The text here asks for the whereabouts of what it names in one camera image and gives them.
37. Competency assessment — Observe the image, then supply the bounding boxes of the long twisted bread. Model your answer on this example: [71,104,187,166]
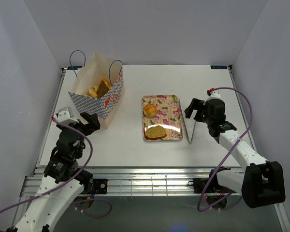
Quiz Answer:
[102,79,112,89]

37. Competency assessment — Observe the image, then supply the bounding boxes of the floral metal tray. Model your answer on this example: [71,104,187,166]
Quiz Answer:
[142,94,183,142]

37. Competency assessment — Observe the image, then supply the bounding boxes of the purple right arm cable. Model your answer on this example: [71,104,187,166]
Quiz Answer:
[197,87,253,212]

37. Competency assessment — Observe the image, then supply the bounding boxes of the blue checkered paper bag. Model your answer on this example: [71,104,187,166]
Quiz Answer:
[69,53,125,128]

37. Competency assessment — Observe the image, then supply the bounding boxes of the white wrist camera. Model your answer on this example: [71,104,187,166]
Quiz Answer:
[52,107,79,125]
[205,88,221,102]

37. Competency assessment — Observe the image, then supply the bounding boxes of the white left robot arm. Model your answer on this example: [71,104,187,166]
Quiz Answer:
[7,107,100,232]

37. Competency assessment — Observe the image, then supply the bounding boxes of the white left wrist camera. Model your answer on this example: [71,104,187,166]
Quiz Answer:
[52,107,79,125]

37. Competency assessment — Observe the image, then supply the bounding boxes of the round bun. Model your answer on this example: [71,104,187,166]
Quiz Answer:
[143,103,158,118]

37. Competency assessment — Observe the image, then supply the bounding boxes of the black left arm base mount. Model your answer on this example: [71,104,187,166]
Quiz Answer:
[87,178,108,194]

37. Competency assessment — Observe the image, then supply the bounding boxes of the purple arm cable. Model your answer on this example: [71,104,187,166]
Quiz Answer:
[197,87,253,212]
[0,118,113,229]

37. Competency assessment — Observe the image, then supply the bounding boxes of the croissant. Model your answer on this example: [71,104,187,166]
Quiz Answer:
[88,86,98,98]

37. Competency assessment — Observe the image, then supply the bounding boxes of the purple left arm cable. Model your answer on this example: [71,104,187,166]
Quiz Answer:
[0,118,113,229]

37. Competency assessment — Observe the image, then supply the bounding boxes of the aluminium frame rail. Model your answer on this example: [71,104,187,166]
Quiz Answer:
[20,166,281,198]

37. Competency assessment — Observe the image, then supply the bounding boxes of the brown chocolate bread piece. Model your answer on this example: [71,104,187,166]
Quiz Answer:
[97,80,110,98]

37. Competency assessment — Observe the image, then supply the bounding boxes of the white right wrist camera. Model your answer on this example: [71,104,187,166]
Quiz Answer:
[205,88,221,102]

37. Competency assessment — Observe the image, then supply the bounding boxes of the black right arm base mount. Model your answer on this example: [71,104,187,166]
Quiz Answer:
[188,178,223,193]

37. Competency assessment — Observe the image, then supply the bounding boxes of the seeded bread slice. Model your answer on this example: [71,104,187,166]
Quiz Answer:
[145,125,167,140]

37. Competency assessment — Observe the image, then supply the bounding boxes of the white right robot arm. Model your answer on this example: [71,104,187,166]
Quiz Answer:
[184,98,286,208]

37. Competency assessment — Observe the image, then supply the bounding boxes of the metal serving tongs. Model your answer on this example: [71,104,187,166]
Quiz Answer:
[178,99,196,144]

